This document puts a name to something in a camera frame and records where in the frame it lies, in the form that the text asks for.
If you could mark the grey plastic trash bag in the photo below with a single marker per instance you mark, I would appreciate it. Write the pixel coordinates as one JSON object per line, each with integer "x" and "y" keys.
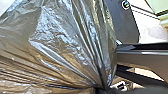
{"x": 56, "y": 50}

